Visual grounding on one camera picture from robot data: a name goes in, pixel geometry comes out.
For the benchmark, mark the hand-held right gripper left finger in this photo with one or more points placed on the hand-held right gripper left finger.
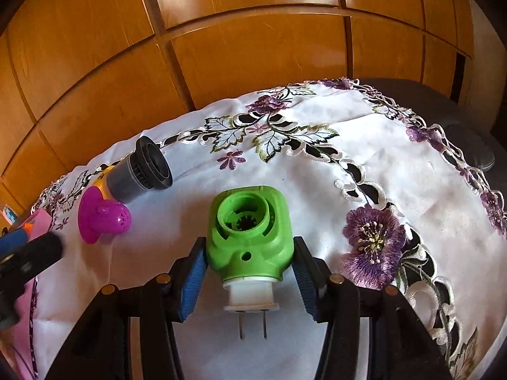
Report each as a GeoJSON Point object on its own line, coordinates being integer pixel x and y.
{"type": "Point", "coordinates": [190, 285]}

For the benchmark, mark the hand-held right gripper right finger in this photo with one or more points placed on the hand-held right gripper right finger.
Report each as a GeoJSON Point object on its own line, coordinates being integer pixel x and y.
{"type": "Point", "coordinates": [303, 285]}

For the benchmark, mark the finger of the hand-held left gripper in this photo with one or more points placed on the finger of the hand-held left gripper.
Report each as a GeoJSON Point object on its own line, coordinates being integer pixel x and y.
{"type": "Point", "coordinates": [14, 243]}
{"type": "Point", "coordinates": [43, 250]}

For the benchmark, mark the green plug-in mosquito repeller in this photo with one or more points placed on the green plug-in mosquito repeller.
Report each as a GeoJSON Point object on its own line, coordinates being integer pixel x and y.
{"type": "Point", "coordinates": [245, 245]}

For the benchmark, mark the pink box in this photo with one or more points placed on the pink box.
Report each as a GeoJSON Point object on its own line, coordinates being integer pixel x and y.
{"type": "Point", "coordinates": [41, 221]}

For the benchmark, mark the magenta heart-shaped plastic piece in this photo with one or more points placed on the magenta heart-shaped plastic piece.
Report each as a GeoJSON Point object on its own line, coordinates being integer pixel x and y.
{"type": "Point", "coordinates": [99, 215]}

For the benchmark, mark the white floral embroidered tablecloth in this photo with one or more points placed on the white floral embroidered tablecloth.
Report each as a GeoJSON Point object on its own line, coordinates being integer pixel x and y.
{"type": "Point", "coordinates": [317, 190]}

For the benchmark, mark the grey yellow spray nozzle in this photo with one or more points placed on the grey yellow spray nozzle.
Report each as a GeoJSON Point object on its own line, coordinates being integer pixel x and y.
{"type": "Point", "coordinates": [136, 174]}

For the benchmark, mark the dark grey sofa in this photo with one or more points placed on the dark grey sofa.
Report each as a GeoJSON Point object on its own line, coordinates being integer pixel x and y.
{"type": "Point", "coordinates": [467, 138]}

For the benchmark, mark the wooden wardrobe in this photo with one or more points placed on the wooden wardrobe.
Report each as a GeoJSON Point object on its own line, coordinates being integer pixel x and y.
{"type": "Point", "coordinates": [237, 47]}

